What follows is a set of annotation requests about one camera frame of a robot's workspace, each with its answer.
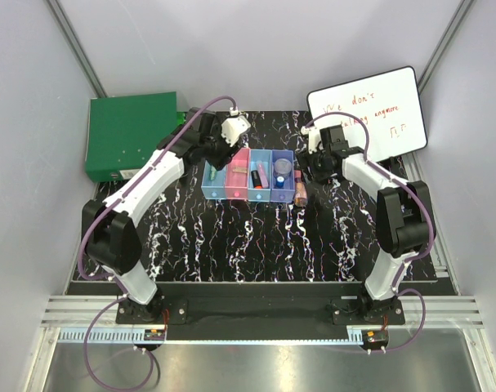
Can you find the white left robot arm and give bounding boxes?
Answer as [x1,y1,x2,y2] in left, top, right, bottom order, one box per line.
[80,108,251,323]

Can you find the sky blue drawer bin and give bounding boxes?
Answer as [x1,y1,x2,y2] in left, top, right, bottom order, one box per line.
[248,149,271,203]

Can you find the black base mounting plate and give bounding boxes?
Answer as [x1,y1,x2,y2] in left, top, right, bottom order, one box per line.
[116,283,405,342]

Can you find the purple drawer bin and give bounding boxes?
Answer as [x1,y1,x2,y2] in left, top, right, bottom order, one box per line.
[270,149,295,203]

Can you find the clear jar of bands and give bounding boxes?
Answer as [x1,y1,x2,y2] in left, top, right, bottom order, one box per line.
[273,158,293,179]

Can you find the white dry-erase board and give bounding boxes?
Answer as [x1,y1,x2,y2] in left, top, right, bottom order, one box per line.
[306,66,427,162]

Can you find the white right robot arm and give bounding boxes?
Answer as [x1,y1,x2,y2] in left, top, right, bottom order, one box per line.
[297,126,436,324]

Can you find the green ring binder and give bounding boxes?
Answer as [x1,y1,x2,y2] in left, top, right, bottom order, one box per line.
[84,91,178,183]

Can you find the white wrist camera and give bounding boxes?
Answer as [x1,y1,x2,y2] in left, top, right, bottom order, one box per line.
[301,125,323,154]
[221,107,251,147]

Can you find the lilac highlighter pen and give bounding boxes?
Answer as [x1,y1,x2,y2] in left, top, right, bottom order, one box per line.
[257,160,270,189]

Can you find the colourful pink-capped tube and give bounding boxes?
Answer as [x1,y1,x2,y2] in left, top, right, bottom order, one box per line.
[294,170,307,207]

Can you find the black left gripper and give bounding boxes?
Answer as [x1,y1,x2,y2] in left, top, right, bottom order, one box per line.
[199,122,241,171]

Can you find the pink drawer bin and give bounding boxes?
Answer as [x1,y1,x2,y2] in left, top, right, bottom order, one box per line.
[225,148,251,200]

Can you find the aluminium front rail frame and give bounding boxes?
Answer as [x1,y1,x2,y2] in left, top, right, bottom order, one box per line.
[25,158,496,392]

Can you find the green transparent highlighter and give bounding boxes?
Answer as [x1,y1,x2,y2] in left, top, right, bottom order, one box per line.
[208,166,218,181]

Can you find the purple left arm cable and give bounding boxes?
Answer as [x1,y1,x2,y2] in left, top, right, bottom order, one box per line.
[77,95,237,389]

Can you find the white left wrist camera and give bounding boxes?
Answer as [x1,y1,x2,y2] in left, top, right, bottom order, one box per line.
[221,107,251,147]

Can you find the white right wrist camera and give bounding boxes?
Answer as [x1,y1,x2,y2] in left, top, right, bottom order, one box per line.
[301,125,323,154]

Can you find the black marble pattern mat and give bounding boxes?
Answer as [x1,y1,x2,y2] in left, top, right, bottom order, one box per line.
[67,109,436,283]

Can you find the blue and grey bottle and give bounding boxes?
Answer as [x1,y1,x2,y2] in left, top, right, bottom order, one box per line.
[275,176,285,189]

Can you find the black orange-capped marker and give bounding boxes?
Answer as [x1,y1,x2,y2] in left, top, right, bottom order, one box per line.
[251,170,263,189]

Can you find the light blue drawer bin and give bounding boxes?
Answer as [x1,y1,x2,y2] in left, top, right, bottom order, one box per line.
[201,162,226,200]

